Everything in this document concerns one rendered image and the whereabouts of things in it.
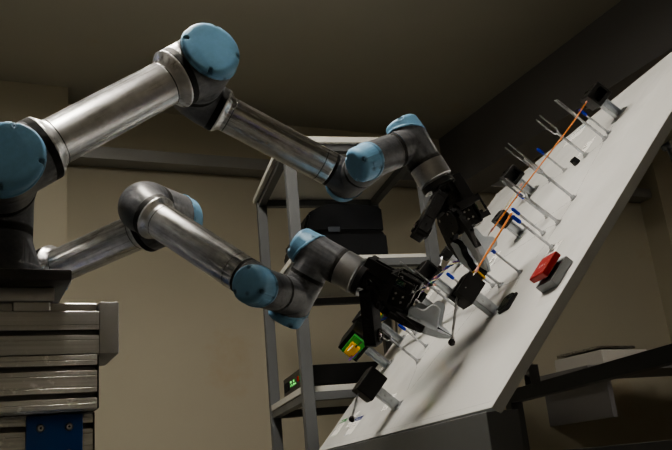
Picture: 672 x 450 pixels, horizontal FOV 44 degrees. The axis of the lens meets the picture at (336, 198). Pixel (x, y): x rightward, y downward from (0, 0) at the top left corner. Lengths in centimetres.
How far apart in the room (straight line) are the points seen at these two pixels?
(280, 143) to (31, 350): 64
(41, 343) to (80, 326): 7
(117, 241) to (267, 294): 53
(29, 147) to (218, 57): 39
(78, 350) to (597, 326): 409
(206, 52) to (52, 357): 60
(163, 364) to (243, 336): 41
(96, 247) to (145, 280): 204
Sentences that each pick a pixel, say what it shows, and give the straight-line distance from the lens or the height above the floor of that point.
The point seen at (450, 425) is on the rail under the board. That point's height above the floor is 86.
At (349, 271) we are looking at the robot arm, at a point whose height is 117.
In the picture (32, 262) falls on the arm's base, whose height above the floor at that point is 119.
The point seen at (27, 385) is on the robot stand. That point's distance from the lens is 146.
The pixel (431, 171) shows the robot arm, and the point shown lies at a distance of 169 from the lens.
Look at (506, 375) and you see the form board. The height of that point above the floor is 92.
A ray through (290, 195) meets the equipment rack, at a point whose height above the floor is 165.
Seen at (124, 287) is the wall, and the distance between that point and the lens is 399.
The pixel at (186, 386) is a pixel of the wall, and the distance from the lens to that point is 396.
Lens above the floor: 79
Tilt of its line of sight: 19 degrees up
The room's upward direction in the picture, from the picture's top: 6 degrees counter-clockwise
